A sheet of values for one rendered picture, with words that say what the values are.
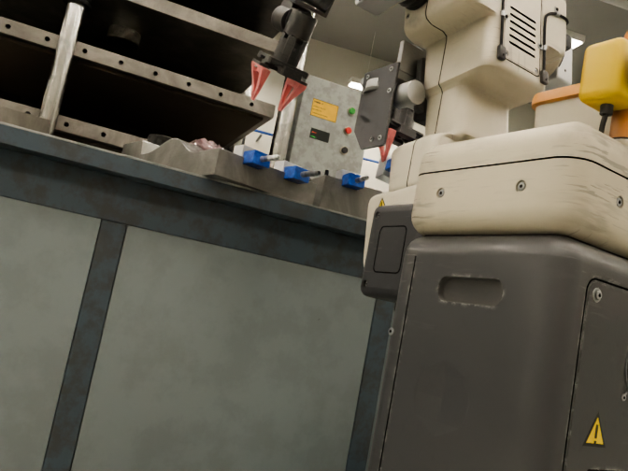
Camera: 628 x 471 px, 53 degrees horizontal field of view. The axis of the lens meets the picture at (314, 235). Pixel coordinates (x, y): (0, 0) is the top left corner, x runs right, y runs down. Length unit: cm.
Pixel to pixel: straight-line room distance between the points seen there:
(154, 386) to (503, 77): 89
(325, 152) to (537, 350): 188
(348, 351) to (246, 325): 25
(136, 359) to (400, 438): 70
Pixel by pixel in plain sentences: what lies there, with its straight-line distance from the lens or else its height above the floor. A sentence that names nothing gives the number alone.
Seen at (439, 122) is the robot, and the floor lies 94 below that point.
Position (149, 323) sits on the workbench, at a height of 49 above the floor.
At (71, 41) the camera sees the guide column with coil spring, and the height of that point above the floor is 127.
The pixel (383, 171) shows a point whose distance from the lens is 156.
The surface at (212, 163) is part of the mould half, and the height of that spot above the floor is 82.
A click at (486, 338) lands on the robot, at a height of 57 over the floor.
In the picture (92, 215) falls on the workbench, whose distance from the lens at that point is 133.
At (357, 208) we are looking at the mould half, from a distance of 151.
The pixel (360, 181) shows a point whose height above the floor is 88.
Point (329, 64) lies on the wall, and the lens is 902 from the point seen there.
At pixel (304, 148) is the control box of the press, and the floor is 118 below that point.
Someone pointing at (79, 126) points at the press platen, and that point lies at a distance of 220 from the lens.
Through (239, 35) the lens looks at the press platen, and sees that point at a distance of 242.
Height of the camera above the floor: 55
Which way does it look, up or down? 8 degrees up
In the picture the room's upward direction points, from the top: 11 degrees clockwise
